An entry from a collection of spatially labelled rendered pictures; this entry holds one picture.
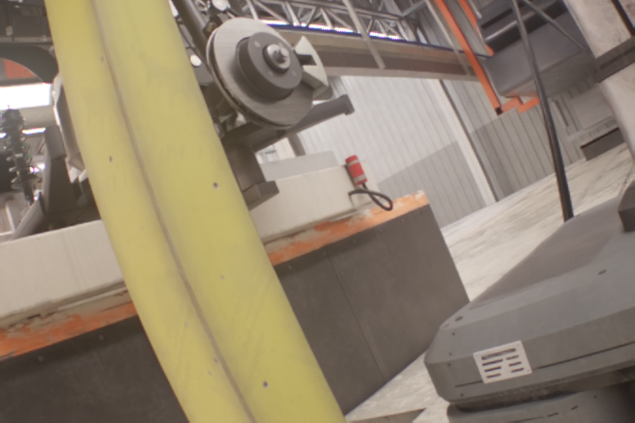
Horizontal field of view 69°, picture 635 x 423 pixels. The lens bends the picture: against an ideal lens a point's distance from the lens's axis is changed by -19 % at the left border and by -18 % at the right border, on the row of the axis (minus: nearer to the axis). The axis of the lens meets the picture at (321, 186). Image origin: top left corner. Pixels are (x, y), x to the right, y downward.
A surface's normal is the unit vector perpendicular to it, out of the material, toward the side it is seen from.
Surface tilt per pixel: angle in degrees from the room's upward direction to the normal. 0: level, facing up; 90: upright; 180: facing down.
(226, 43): 90
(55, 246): 90
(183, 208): 90
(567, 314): 45
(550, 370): 90
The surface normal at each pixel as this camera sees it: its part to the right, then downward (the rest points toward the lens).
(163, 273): -0.60, 0.15
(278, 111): 0.69, -0.40
